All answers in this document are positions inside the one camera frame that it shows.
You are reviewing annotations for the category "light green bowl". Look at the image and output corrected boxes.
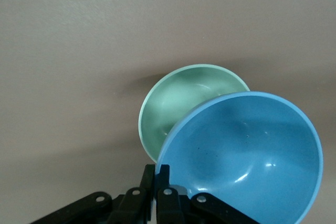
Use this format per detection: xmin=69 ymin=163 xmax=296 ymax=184
xmin=138 ymin=63 xmax=250 ymax=164

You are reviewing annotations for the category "blue bowl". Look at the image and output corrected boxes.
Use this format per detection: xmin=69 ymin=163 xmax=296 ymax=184
xmin=155 ymin=90 xmax=324 ymax=224

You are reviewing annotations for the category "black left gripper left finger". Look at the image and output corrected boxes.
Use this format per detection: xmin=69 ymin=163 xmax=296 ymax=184
xmin=30 ymin=164 xmax=156 ymax=224

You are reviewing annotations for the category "brown tablecloth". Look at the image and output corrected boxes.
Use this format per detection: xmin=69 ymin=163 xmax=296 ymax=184
xmin=0 ymin=0 xmax=336 ymax=224

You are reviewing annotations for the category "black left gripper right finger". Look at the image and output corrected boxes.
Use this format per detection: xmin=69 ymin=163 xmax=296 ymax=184
xmin=156 ymin=164 xmax=254 ymax=224

